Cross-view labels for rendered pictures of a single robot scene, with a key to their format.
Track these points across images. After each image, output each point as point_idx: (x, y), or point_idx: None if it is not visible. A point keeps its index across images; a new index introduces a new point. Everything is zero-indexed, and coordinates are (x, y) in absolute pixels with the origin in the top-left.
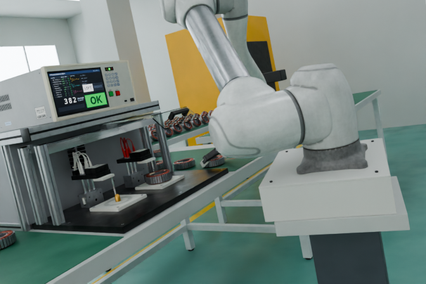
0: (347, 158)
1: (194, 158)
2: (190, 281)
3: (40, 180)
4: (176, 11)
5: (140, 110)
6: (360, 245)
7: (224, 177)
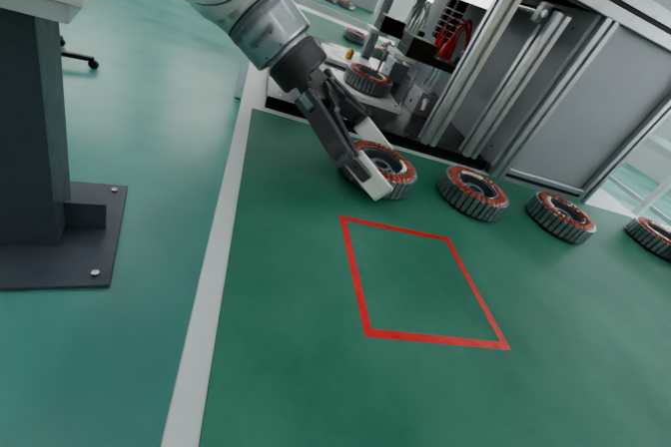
0: None
1: (591, 313)
2: None
3: (428, 34)
4: None
5: None
6: None
7: (253, 87)
